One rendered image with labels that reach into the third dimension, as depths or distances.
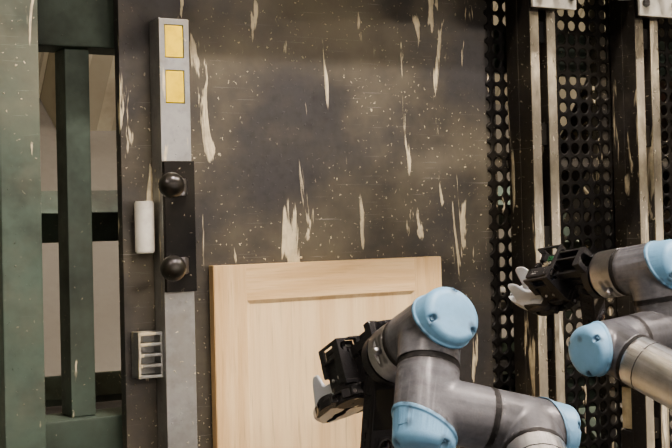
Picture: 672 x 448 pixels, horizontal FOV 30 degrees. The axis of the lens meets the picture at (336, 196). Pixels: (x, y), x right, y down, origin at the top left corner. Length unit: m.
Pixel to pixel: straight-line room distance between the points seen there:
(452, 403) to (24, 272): 0.70
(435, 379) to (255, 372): 0.63
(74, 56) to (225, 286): 0.43
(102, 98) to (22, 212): 2.95
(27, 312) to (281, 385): 0.45
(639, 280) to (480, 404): 0.55
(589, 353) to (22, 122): 0.87
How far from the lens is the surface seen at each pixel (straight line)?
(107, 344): 3.87
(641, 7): 2.42
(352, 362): 1.64
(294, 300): 2.06
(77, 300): 1.98
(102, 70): 4.71
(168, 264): 1.81
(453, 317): 1.47
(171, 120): 1.94
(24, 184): 1.85
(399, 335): 1.51
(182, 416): 1.96
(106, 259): 4.20
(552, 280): 2.04
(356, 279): 2.11
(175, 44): 1.96
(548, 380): 2.32
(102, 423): 2.00
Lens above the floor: 2.50
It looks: 31 degrees down
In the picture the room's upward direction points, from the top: 20 degrees clockwise
